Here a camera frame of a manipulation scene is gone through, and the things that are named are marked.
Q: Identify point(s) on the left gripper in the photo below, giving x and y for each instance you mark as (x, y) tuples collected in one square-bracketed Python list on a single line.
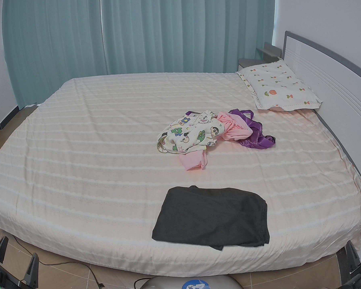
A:
[(0, 277)]

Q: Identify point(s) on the black T-shirt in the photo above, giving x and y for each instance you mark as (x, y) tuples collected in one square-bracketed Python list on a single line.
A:
[(210, 218)]

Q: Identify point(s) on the bed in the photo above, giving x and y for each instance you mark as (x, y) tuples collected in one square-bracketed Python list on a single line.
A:
[(108, 146)]

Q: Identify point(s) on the purple garment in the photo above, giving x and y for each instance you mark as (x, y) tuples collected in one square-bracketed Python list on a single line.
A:
[(258, 137)]

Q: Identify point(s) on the pink garment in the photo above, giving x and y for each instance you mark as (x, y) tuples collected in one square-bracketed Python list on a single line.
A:
[(234, 128)]

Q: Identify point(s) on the white printed pillow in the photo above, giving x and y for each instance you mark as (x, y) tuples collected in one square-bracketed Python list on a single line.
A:
[(279, 86)]

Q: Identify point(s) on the white printed pyjama top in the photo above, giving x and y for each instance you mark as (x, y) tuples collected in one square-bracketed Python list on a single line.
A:
[(189, 131)]

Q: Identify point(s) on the grey bedside table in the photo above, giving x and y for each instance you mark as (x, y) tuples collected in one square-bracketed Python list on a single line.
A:
[(255, 62)]

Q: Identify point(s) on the blue-green curtain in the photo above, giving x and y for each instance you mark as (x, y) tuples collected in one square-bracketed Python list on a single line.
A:
[(54, 41), (186, 26)]

